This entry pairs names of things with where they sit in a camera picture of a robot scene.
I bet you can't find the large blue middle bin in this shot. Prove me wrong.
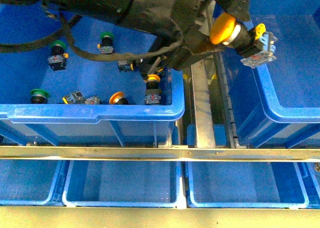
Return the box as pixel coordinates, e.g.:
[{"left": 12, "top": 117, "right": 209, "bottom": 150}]
[{"left": 222, "top": 0, "right": 320, "bottom": 148}]

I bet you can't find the yellow mushroom push button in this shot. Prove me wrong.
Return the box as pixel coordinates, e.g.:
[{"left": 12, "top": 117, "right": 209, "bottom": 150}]
[{"left": 209, "top": 12, "right": 277, "bottom": 68}]

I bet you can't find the yellow button at front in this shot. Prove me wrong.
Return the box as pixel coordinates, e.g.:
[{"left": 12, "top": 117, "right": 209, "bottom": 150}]
[{"left": 109, "top": 91, "right": 129, "bottom": 105}]

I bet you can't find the horizontal metal shelf rail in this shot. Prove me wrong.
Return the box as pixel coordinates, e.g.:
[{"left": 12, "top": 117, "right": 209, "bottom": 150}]
[{"left": 0, "top": 146, "right": 320, "bottom": 162}]

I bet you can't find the yellow button upright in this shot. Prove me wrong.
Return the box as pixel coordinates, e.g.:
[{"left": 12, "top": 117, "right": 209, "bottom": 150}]
[{"left": 144, "top": 74, "right": 161, "bottom": 105}]

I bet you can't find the green button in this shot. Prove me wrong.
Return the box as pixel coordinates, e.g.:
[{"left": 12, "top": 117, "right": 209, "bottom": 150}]
[
  {"left": 97, "top": 31, "right": 114, "bottom": 54},
  {"left": 30, "top": 89, "right": 50, "bottom": 104},
  {"left": 47, "top": 40, "right": 69, "bottom": 71}
]

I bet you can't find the small blue bin far-left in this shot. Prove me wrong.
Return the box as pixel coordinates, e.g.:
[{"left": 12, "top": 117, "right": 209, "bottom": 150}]
[{"left": 0, "top": 160, "right": 67, "bottom": 206}]

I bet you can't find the green button front left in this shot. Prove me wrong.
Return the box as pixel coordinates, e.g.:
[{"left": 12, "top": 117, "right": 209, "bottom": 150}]
[{"left": 30, "top": 89, "right": 50, "bottom": 104}]

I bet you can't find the green button middle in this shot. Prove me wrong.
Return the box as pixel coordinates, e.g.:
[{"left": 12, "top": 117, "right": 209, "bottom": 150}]
[{"left": 97, "top": 31, "right": 114, "bottom": 54}]

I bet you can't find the vertical metal divider rail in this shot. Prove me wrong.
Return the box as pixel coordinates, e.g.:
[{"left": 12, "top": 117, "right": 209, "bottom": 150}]
[{"left": 190, "top": 59, "right": 216, "bottom": 149}]

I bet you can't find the loose contact block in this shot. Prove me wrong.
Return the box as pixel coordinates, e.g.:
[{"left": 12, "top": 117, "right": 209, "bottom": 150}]
[{"left": 62, "top": 90, "right": 101, "bottom": 105}]

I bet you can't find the small blue bin middle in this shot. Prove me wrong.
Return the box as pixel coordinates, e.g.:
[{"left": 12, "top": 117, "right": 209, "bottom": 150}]
[{"left": 185, "top": 162, "right": 309, "bottom": 209}]

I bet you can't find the small blue bin left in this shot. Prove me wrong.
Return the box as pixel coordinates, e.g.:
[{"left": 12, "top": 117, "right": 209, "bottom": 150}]
[{"left": 62, "top": 161, "right": 184, "bottom": 208}]

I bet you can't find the small blue bin with clips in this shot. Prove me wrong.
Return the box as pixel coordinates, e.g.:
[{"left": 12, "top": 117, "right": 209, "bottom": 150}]
[{"left": 298, "top": 162, "right": 320, "bottom": 210}]

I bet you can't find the black cable bundle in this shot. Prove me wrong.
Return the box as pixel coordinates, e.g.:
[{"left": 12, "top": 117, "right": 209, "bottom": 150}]
[{"left": 0, "top": 10, "right": 185, "bottom": 63}]

